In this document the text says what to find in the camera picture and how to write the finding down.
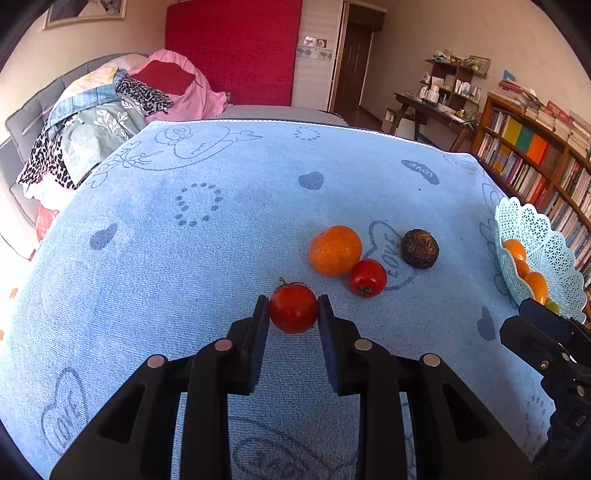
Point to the blue denim garment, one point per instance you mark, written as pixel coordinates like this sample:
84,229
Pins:
87,94

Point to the light blue lace-pattern basket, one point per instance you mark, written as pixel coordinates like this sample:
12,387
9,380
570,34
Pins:
549,244

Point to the dark wrinkled passion fruit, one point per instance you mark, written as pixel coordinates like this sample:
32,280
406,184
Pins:
419,248

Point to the wooden desktop shelf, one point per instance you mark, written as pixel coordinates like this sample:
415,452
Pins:
455,76

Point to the large orange tomato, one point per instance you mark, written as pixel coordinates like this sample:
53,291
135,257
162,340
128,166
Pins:
536,285

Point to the wooden bookshelf with books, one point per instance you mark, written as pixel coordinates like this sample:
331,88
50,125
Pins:
531,152

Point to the grey sofa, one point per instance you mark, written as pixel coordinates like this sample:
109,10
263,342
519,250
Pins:
23,120

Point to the red tomato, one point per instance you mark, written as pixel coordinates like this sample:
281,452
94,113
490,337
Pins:
293,310
368,277

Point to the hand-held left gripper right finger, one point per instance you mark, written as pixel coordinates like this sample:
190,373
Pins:
330,355

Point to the blue printed towel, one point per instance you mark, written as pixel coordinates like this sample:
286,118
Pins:
184,277

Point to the white slatted cabinet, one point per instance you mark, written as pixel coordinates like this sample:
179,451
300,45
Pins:
316,74

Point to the brown wooden door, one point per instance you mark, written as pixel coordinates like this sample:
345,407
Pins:
358,69

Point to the small orange tomato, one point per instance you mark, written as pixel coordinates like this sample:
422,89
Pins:
516,249

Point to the dark wooden desk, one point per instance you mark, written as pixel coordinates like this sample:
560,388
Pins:
429,113

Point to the pink blanket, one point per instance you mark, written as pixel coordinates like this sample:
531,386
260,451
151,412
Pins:
198,101

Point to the leopard print garment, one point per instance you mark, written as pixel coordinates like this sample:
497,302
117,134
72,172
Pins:
145,97
44,159

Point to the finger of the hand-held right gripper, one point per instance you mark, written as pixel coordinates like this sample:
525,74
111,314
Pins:
524,341
542,318

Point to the grey leaf-print blanket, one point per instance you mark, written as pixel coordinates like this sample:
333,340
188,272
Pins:
101,134

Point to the red padded panel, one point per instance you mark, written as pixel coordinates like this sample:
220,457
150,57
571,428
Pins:
235,50

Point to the orange mandarin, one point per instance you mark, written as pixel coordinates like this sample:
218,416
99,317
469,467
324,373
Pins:
523,269
335,250

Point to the red pillow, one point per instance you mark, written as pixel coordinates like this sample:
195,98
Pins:
161,77

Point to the framed wall picture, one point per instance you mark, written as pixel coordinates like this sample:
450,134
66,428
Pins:
83,11

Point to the small green tomato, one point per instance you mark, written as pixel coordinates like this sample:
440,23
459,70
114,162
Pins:
551,307

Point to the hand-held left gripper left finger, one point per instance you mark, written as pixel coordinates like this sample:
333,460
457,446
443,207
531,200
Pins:
256,355

